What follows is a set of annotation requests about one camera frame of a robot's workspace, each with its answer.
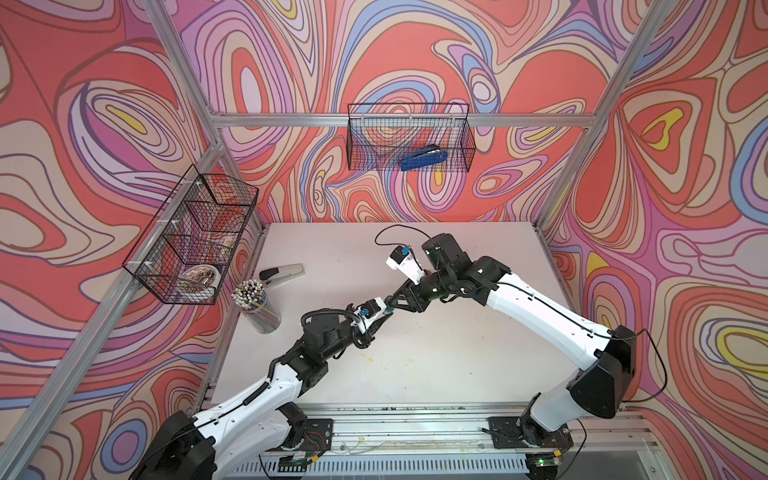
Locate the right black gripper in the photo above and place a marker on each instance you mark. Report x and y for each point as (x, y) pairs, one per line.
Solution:
(409, 292)

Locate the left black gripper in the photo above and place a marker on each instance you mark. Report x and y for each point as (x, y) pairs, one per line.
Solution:
(366, 339)

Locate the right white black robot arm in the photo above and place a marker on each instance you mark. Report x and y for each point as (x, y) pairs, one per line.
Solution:
(604, 357)

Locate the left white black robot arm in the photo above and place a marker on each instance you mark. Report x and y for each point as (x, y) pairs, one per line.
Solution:
(214, 442)

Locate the grey stapler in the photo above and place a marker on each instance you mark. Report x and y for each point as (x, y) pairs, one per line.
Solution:
(281, 274)

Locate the cup of pencils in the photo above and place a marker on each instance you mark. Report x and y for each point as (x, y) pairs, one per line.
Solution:
(252, 299)

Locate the blue stapler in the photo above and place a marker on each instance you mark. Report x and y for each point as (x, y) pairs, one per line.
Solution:
(427, 156)

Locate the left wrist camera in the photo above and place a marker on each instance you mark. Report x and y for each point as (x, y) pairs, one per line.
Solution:
(369, 312)

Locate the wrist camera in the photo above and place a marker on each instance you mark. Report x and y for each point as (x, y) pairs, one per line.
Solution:
(369, 312)
(402, 259)

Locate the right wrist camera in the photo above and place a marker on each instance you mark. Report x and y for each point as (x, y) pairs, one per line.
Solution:
(402, 259)

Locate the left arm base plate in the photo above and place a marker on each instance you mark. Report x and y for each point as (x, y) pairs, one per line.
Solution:
(316, 436)

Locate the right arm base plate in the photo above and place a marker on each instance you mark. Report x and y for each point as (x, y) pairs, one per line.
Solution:
(509, 432)

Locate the back black wire basket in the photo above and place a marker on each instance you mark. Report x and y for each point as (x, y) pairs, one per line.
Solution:
(379, 134)

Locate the black wire basket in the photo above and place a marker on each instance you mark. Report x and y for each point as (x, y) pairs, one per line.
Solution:
(201, 221)
(379, 134)

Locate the left black wire basket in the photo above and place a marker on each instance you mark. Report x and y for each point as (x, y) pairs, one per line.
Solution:
(201, 221)

